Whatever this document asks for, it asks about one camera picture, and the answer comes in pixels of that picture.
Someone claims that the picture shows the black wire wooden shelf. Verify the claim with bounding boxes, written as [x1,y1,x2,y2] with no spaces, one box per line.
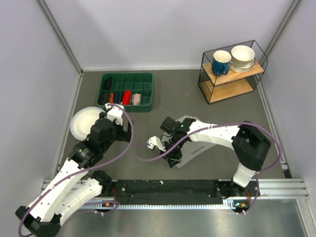
[198,40,268,104]

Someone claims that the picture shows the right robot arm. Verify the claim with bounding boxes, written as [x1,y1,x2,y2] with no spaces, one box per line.
[148,116,271,198]

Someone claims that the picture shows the orange and blue rolled garment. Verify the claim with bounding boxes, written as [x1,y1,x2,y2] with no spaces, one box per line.
[109,92,120,104]

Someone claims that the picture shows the red rolled garment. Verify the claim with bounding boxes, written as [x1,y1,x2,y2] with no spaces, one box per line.
[122,90,131,105]

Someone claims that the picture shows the green compartment organizer box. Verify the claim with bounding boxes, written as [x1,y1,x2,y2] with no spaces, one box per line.
[97,73,154,113]

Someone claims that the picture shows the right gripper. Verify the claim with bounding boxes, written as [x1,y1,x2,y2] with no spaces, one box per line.
[159,134,185,167]

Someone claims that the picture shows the white underwear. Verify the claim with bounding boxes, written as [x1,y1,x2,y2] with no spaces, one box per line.
[174,115,216,169]

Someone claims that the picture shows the white bowl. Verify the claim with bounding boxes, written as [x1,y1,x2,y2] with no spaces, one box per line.
[229,45,256,73]

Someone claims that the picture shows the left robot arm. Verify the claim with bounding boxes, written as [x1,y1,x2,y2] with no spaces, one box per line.
[15,116,134,237]

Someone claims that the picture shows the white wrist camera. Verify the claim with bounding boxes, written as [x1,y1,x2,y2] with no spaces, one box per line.
[147,136,166,152]
[105,103,124,125]

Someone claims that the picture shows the blue mug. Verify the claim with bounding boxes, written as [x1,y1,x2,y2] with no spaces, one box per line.
[211,50,232,76]

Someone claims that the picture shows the white cable duct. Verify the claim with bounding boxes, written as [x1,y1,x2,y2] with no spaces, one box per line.
[80,199,250,212]

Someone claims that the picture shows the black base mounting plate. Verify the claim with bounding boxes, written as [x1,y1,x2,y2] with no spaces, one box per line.
[109,180,258,204]

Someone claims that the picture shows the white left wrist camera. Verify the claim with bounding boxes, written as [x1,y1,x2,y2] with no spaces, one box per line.
[105,103,124,125]

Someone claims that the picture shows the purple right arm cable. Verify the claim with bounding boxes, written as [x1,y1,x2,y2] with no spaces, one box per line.
[134,120,282,215]

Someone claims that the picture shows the pink rolled garment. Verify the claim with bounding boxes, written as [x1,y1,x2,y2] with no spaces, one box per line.
[131,93,141,105]

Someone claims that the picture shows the white paper plate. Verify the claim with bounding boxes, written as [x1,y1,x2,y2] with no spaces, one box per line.
[70,107,104,141]

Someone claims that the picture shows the aluminium frame rail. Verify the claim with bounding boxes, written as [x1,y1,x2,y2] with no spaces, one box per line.
[40,179,311,200]

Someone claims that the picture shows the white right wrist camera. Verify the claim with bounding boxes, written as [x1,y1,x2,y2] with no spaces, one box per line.
[147,136,166,152]

